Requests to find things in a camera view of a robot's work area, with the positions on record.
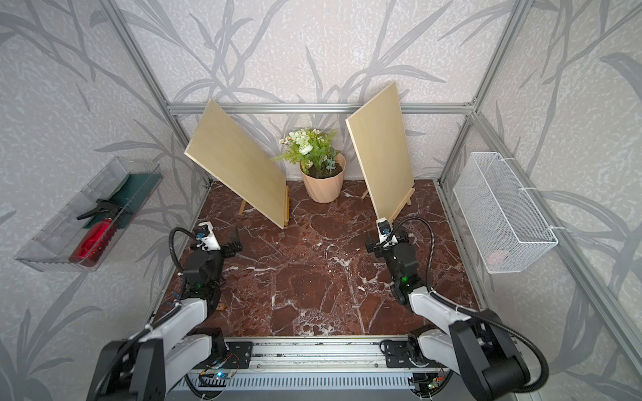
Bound wooden easel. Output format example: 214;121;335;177
361;187;415;222
237;185;290;229

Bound right black cable conduit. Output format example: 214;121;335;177
390;216;550;394

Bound white wire mesh basket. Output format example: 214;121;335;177
454;152;558;274

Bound wooden board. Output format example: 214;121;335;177
346;83;415;195
185;100;287;229

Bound green artificial plant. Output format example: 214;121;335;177
273;128;344;179

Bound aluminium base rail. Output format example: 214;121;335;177
171;335;450;399

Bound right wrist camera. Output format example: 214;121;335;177
376;218;398;248

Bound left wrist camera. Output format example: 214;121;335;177
194;222;221;252

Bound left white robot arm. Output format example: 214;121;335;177
87;222;242;400

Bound pink flower pot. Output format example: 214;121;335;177
301;153;346;203

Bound green dustpan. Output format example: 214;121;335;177
84;173;162;230

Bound clear plastic wall bin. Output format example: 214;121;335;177
14;157;163;272

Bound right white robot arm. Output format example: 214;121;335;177
365;241;531;400

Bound pink item in basket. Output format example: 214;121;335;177
487;250;511;268

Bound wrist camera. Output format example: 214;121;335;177
194;222;221;252
376;218;398;248

